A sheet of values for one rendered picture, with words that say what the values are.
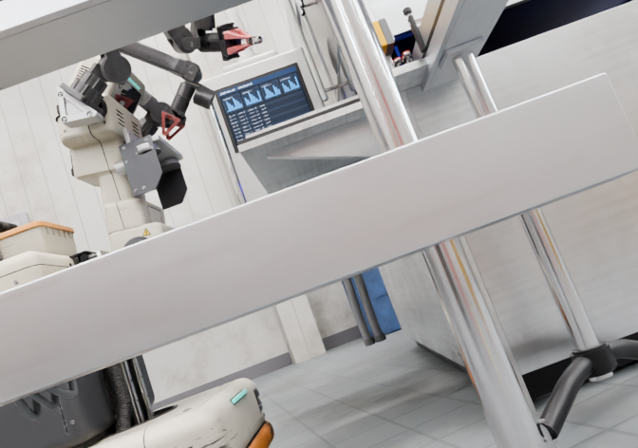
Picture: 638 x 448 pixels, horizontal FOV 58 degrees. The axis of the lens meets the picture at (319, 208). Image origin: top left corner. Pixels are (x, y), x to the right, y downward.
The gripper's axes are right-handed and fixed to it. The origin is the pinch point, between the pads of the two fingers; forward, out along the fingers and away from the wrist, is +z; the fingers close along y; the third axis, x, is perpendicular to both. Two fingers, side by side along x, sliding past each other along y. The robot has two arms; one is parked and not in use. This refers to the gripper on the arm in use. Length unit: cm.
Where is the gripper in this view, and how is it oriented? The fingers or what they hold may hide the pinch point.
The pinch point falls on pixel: (250, 41)
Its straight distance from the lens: 173.2
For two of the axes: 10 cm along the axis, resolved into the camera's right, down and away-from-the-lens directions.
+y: 1.3, 9.0, 4.0
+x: -5.6, 4.0, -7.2
